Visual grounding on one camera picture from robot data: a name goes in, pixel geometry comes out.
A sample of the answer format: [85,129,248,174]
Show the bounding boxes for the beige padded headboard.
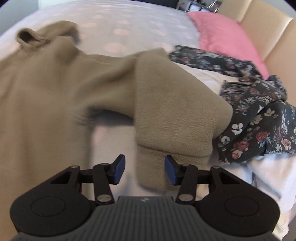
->
[217,0,296,77]

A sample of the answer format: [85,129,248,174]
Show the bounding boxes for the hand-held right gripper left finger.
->
[50,155,126,205]

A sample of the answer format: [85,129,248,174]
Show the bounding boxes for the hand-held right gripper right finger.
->
[164,155,241,204]

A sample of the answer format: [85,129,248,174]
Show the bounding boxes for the pink pillow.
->
[186,11,270,80]

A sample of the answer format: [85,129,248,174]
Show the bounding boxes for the white cloth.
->
[173,62,296,241]

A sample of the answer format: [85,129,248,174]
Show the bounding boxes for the dark floral garment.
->
[168,45,296,164]

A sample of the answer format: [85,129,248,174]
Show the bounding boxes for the beige fleece hoodie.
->
[0,20,233,234]

